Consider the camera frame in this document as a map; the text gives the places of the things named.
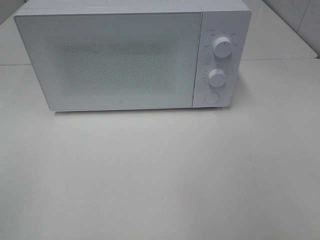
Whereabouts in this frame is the white microwave knob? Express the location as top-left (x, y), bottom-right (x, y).
top-left (212, 35), bottom-right (233, 58)
top-left (207, 68), bottom-right (226, 88)

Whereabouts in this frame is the white microwave oven body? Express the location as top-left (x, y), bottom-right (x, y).
top-left (14, 0), bottom-right (252, 111)

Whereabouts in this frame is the white microwave door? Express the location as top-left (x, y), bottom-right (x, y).
top-left (14, 12), bottom-right (202, 112)

